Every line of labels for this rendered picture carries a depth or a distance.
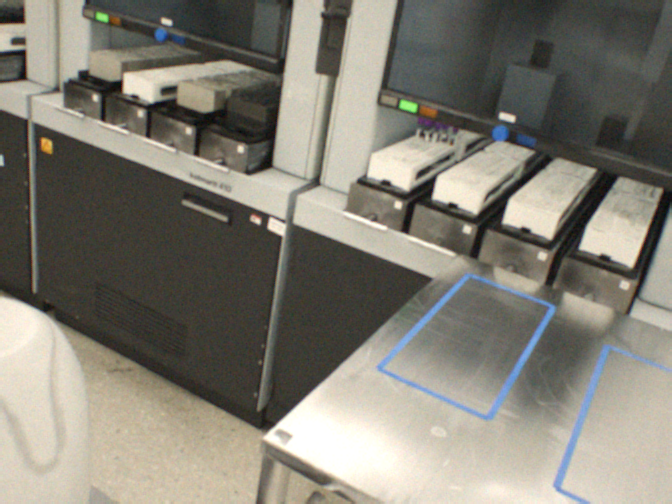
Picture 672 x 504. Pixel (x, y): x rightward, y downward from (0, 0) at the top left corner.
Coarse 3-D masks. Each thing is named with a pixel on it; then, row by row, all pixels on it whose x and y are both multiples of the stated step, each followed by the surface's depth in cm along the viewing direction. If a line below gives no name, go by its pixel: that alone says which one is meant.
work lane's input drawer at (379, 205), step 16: (352, 192) 145; (368, 192) 143; (384, 192) 142; (400, 192) 141; (416, 192) 146; (352, 208) 146; (368, 208) 144; (384, 208) 142; (400, 208) 141; (368, 224) 140; (384, 224) 144; (400, 224) 142
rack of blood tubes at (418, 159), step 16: (400, 144) 155; (416, 144) 158; (432, 144) 160; (384, 160) 143; (400, 160) 144; (416, 160) 146; (432, 160) 150; (368, 176) 146; (384, 176) 144; (400, 176) 142; (416, 176) 155; (432, 176) 154
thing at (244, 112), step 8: (232, 96) 163; (232, 104) 162; (240, 104) 161; (248, 104) 160; (256, 104) 160; (232, 112) 163; (240, 112) 162; (248, 112) 161; (256, 112) 160; (264, 112) 159; (232, 120) 164; (240, 120) 163; (248, 120) 162; (256, 120) 161; (264, 120) 159; (256, 128) 161
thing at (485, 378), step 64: (448, 320) 95; (512, 320) 99; (576, 320) 102; (640, 320) 105; (320, 384) 77; (384, 384) 79; (448, 384) 81; (512, 384) 84; (576, 384) 86; (640, 384) 89; (320, 448) 68; (384, 448) 69; (448, 448) 71; (512, 448) 73; (576, 448) 75; (640, 448) 77
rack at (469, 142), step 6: (450, 132) 173; (462, 132) 176; (468, 132) 177; (462, 138) 171; (468, 138) 171; (474, 138) 174; (480, 138) 188; (486, 138) 189; (462, 144) 167; (468, 144) 186; (474, 144) 187; (480, 144) 182; (486, 144) 187; (462, 150) 168; (468, 150) 182; (474, 150) 178; (462, 156) 170
